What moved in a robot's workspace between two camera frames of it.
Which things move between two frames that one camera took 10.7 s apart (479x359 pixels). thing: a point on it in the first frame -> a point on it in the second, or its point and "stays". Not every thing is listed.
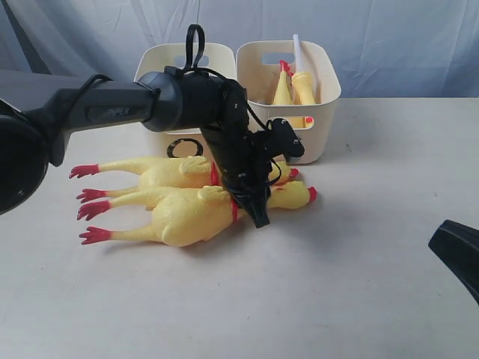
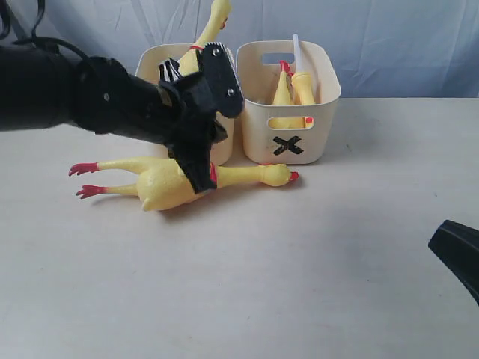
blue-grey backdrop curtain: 385,48 stays
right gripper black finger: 458,245 stays
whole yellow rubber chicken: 183,216 -> 188,63
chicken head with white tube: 303,90 stays
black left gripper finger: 251,191 -> 194,157
